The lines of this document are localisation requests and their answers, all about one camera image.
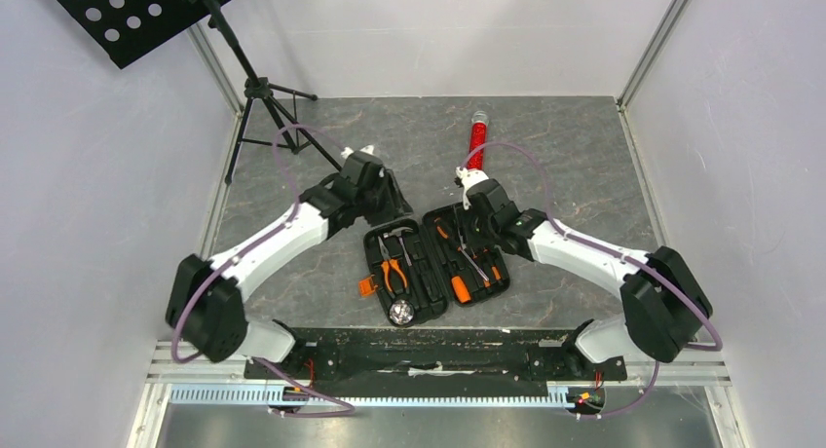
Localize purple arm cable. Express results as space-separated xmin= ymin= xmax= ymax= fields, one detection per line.
xmin=169 ymin=123 xmax=357 ymax=419
xmin=454 ymin=141 xmax=724 ymax=422

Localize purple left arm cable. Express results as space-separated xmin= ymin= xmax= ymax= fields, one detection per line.
xmin=169 ymin=123 xmax=357 ymax=419

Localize large orange handle screwdriver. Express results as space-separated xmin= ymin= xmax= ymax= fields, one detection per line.
xmin=451 ymin=276 xmax=472 ymax=304

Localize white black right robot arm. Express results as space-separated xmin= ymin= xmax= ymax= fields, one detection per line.
xmin=456 ymin=168 xmax=722 ymax=378

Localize black plastic tool case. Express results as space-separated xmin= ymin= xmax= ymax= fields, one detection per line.
xmin=359 ymin=203 xmax=511 ymax=328

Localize black music stand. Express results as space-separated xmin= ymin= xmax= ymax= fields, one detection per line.
xmin=37 ymin=0 xmax=357 ymax=187

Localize orange handle pliers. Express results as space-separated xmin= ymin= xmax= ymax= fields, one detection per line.
xmin=377 ymin=237 xmax=409 ymax=295

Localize thin orange black screwdriver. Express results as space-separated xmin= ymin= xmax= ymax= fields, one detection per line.
xmin=463 ymin=249 xmax=491 ymax=287

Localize steel claw hammer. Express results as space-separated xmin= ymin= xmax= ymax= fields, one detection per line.
xmin=382 ymin=227 xmax=412 ymax=267

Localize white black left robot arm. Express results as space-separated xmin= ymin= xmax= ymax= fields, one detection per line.
xmin=165 ymin=145 xmax=412 ymax=378

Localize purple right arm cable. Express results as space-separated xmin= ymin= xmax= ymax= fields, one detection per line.
xmin=454 ymin=141 xmax=724 ymax=422

